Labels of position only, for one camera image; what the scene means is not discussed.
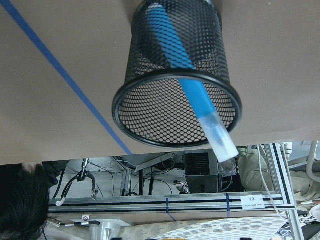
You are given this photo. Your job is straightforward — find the aluminium frame rail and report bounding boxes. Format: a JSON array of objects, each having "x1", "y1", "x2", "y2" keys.
[{"x1": 49, "y1": 192, "x2": 296, "y2": 214}]

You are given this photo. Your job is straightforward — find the blue highlighter pen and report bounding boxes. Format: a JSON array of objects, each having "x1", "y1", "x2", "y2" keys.
[{"x1": 146, "y1": 3, "x2": 239, "y2": 163}]

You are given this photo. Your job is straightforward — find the black metal equipment box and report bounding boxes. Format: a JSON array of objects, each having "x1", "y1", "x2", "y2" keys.
[{"x1": 185, "y1": 149, "x2": 222, "y2": 194}]

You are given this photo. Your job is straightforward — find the person in black jacket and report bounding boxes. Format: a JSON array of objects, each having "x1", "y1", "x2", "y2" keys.
[{"x1": 0, "y1": 164, "x2": 49, "y2": 240}]

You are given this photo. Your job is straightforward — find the white hanging cable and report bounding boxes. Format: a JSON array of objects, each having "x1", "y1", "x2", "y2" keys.
[{"x1": 256, "y1": 144, "x2": 288, "y2": 221}]

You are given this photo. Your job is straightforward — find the near black mesh pen cup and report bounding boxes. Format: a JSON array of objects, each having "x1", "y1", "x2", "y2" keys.
[{"x1": 112, "y1": 0, "x2": 243, "y2": 148}]

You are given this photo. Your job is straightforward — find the patterned fabric sheet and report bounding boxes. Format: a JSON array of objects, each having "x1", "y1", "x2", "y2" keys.
[{"x1": 151, "y1": 217, "x2": 286, "y2": 240}]

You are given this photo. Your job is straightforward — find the black handled grabber tool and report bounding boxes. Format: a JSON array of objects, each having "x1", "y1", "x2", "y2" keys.
[{"x1": 55, "y1": 157, "x2": 98, "y2": 207}]

